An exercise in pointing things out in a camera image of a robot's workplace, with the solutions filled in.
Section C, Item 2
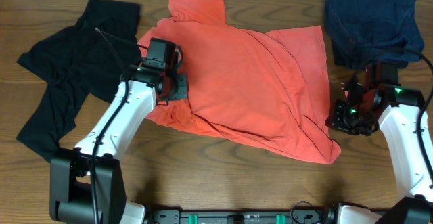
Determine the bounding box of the black t-shirt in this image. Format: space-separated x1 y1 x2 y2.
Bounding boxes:
17 0 141 162

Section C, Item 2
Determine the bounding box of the red t-shirt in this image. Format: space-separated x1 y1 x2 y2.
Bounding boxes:
140 0 341 164

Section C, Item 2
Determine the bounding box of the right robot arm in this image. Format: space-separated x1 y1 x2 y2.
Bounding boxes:
322 62 432 223

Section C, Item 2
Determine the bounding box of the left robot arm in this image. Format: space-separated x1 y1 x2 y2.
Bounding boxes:
49 38 188 223

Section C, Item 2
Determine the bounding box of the folded dark blue garment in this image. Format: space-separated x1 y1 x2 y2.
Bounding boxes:
324 0 424 69

